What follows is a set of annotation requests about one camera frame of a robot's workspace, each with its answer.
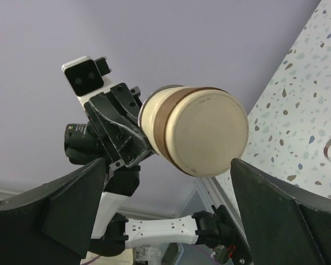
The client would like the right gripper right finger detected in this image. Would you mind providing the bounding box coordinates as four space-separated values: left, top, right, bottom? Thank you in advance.
230 158 331 264

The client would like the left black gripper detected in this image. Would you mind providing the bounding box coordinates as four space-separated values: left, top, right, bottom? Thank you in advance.
84 82 155 169

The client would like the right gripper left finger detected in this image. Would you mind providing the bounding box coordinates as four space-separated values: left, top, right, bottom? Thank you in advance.
0 158 106 264

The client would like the steel cup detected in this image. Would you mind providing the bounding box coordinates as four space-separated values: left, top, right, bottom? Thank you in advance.
138 85 249 177

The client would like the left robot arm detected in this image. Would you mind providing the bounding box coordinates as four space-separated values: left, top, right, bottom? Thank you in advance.
64 83 252 264

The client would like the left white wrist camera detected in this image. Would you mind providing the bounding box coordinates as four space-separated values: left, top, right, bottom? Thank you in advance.
61 56 115 109

